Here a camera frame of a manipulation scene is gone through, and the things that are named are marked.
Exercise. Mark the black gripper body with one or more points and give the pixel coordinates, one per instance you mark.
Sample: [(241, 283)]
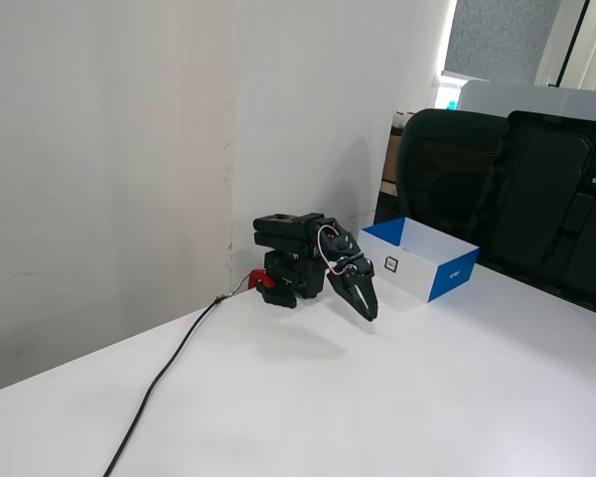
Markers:
[(356, 282)]

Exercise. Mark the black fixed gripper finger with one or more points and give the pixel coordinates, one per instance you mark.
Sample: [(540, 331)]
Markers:
[(350, 299)]

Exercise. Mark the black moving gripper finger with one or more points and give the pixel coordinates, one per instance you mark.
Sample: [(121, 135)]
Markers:
[(370, 297)]

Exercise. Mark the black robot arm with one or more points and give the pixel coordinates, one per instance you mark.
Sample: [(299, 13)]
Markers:
[(283, 232)]

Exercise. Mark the blue and white cardboard box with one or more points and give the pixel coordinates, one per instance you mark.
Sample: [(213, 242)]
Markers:
[(412, 268)]

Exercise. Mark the red table clamp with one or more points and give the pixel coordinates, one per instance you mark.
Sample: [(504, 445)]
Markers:
[(255, 278)]

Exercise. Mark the black mesh office chair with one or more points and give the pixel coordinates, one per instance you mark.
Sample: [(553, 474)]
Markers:
[(442, 149)]

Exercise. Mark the black moulded plastic panel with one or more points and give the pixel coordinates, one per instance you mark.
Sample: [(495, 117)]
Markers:
[(551, 199)]

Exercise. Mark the white board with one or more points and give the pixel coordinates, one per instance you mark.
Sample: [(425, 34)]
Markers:
[(526, 99)]

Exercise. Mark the gray window blind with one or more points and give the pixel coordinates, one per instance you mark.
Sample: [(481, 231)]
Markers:
[(501, 35)]

